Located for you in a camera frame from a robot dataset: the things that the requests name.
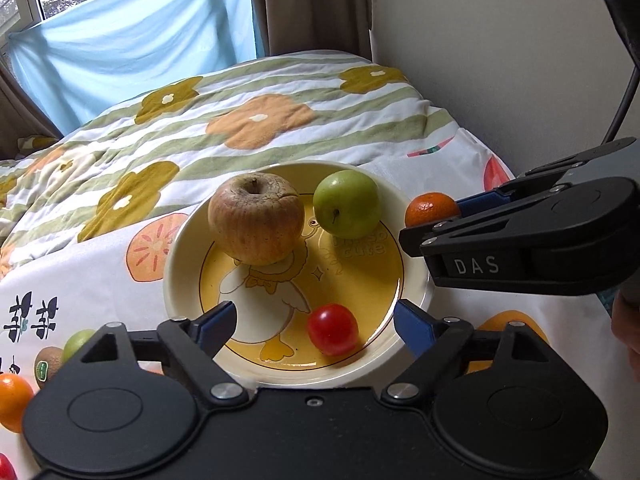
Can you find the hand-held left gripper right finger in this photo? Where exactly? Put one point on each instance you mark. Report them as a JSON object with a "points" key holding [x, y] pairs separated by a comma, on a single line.
{"points": [[414, 324]]}

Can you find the green striped floral blanket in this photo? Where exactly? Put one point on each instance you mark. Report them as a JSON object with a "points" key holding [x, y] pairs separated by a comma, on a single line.
{"points": [[250, 90]]}

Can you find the yellow duck print plate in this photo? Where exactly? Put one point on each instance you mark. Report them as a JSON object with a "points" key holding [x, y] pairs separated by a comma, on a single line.
{"points": [[350, 280]]}

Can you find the brown kiwi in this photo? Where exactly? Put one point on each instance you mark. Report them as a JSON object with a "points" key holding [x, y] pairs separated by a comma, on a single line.
{"points": [[50, 364]]}

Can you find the yellow floral pillow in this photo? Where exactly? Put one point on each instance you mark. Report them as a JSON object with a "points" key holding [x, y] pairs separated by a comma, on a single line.
{"points": [[35, 144]]}

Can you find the small green apple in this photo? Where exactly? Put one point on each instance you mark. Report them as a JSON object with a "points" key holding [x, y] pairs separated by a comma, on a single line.
{"points": [[347, 205]]}

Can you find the brown curtain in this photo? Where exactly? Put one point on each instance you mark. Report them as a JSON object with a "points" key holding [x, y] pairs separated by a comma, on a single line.
{"points": [[20, 110], [310, 5]]}

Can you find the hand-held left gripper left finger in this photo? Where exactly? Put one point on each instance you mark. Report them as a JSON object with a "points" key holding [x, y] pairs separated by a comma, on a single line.
{"points": [[220, 321]]}

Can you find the large green apple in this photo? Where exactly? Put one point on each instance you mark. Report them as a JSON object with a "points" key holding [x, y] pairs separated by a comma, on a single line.
{"points": [[79, 342]]}

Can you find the red cherry tomato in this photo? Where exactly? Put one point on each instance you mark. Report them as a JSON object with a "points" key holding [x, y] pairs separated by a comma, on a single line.
{"points": [[332, 330]]}

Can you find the wrinkled brown apple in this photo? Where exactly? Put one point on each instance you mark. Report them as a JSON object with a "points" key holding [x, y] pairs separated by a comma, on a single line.
{"points": [[255, 220]]}

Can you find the person's right hand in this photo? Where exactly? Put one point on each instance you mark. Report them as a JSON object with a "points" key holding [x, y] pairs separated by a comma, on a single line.
{"points": [[627, 322]]}

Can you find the red fruit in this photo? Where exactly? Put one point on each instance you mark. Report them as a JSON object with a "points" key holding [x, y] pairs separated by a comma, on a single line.
{"points": [[5, 467]]}

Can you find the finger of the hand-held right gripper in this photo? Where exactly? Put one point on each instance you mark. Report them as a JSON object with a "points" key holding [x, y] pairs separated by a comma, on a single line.
{"points": [[480, 202], [450, 235]]}

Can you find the light blue hanging cloth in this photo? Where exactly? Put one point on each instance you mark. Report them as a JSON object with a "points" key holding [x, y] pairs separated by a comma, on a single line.
{"points": [[125, 45]]}

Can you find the white fruit printed cloth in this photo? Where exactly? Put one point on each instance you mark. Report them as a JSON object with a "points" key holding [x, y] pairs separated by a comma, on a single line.
{"points": [[75, 280]]}

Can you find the orange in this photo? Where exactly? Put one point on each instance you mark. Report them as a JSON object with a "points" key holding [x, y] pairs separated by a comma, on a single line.
{"points": [[12, 400]]}

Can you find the small mandarin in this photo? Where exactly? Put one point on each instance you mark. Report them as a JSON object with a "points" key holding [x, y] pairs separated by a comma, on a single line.
{"points": [[427, 207]]}

